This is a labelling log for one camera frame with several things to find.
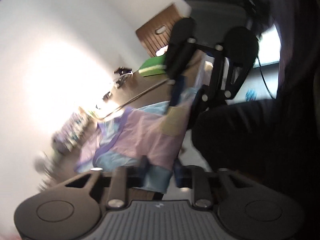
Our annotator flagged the grey cable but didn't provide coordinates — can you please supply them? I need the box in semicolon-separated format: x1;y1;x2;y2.
100;78;169;120

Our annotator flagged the person in dark clothes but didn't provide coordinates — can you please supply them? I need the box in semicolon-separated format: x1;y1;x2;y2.
191;0;319;205

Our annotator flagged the pink blue purple garment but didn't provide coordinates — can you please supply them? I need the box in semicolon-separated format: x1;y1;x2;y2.
74;88;197;193

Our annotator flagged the small black metal stand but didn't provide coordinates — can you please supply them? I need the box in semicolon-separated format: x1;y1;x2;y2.
113;67;133;89

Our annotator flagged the green box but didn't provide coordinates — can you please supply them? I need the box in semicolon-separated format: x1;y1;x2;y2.
138;55;165;77

